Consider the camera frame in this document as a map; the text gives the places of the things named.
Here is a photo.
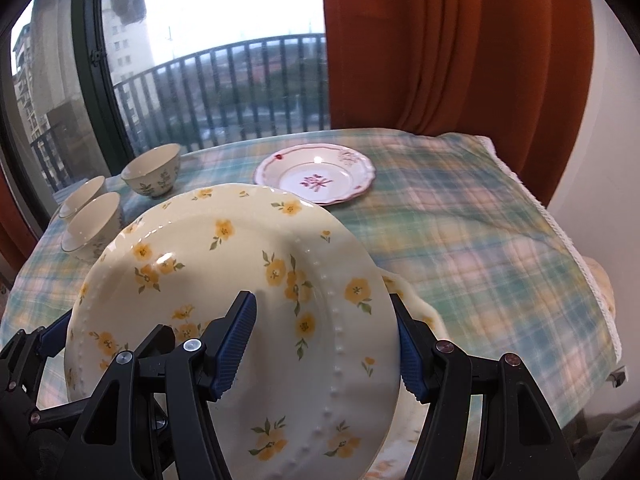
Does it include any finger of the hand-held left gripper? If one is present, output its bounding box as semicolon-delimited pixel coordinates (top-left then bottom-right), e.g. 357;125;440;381
135;324;177;363
37;310;73;358

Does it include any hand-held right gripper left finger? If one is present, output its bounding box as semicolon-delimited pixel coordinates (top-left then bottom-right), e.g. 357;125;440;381
70;290;258;480

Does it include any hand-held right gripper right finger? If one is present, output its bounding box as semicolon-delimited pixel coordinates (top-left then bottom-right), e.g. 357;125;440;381
389;293;581;480

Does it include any yellow floral beaded plate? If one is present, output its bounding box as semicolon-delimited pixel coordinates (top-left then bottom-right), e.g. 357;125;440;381
64;184;403;480

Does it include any cream bowl with green rim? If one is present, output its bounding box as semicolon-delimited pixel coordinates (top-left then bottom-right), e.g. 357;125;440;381
58;175;107;221
60;191;123;263

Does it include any pink rimmed scalloped plate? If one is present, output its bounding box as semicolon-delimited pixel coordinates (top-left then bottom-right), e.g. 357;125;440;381
253;143;375;206

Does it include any cream scalloped plate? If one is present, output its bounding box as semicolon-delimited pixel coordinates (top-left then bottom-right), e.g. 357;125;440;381
370;269;448;480

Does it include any pastel plaid blanket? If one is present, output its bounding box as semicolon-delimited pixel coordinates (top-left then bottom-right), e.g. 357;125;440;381
2;127;623;480

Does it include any narrow orange curtain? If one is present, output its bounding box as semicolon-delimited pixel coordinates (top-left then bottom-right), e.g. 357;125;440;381
0;160;38;261

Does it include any cream bowl with leaf print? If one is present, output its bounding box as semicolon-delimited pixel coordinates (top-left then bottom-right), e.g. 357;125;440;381
120;143;182;198

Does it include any cardboard box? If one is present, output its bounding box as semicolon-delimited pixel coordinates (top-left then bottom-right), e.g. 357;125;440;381
47;100;93;181

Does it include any apartment building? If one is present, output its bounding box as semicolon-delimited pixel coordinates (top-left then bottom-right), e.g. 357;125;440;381
11;10;56;161
102;0;156;86

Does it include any black balcony railing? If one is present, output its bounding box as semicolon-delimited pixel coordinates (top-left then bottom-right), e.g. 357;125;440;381
30;32;331;181

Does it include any wide orange curtain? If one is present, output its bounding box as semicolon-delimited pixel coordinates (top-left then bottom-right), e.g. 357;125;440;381
320;0;601;206

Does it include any dark green window frame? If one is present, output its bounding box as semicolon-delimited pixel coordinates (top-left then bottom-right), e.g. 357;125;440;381
0;0;137;241

